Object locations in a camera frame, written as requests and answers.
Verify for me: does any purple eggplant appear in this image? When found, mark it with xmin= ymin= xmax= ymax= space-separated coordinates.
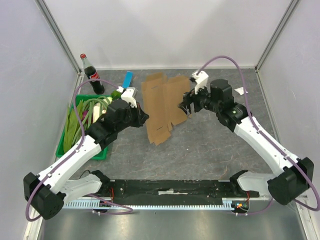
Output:
xmin=82 ymin=110 xmax=88 ymax=118

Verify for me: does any cola glass bottle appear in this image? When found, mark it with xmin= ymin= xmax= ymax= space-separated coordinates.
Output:
xmin=80 ymin=53 xmax=105 ymax=95

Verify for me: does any purple cable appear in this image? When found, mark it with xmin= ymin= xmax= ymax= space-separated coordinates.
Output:
xmin=25 ymin=78 xmax=134 ymax=222
xmin=198 ymin=55 xmax=320 ymax=216

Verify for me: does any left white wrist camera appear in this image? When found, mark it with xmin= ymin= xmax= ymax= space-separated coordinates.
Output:
xmin=116 ymin=86 xmax=137 ymax=108

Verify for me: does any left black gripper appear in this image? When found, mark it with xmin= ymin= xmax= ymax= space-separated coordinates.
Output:
xmin=116 ymin=101 xmax=150 ymax=132

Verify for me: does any white radish with leaves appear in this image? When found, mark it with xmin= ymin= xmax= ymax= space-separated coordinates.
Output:
xmin=101 ymin=90 xmax=121 ymax=110

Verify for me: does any white paper scrap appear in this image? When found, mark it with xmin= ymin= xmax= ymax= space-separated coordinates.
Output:
xmin=234 ymin=87 xmax=248 ymax=96

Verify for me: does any green plastic tray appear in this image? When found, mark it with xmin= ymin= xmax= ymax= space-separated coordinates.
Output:
xmin=56 ymin=94 xmax=113 ymax=158

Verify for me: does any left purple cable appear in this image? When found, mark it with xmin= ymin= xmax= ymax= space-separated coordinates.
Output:
xmin=25 ymin=78 xmax=134 ymax=222

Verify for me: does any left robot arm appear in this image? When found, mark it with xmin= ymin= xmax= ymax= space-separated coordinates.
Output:
xmin=23 ymin=99 xmax=149 ymax=222

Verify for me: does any white green bok choy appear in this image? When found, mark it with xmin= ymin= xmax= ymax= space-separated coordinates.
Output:
xmin=92 ymin=103 xmax=101 ymax=123

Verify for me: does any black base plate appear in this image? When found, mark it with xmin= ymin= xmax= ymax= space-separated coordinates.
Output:
xmin=95 ymin=179 xmax=260 ymax=206

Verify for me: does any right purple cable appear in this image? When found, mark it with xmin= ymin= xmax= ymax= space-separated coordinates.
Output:
xmin=198 ymin=55 xmax=320 ymax=216

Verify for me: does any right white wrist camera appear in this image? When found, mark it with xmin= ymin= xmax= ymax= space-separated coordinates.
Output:
xmin=190 ymin=70 xmax=209 ymax=95

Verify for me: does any blue rectangular block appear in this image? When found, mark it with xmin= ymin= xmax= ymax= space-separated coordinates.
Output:
xmin=122 ymin=71 xmax=134 ymax=89

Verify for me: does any green leafy vegetable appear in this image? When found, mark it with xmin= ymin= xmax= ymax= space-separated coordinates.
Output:
xmin=63 ymin=106 xmax=81 ymax=153

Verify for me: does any brown cardboard box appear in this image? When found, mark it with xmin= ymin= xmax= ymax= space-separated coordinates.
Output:
xmin=141 ymin=72 xmax=190 ymax=146

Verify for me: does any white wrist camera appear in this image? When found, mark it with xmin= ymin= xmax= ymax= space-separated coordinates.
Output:
xmin=190 ymin=70 xmax=209 ymax=95
xmin=116 ymin=86 xmax=137 ymax=108

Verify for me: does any green long beans bundle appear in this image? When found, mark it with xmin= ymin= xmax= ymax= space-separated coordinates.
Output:
xmin=75 ymin=96 xmax=107 ymax=143

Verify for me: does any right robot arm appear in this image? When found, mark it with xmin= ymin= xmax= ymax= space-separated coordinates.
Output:
xmin=178 ymin=78 xmax=314 ymax=206

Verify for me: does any blue slotted cable duct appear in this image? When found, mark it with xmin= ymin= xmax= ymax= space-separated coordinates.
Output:
xmin=62 ymin=197 xmax=237 ymax=210

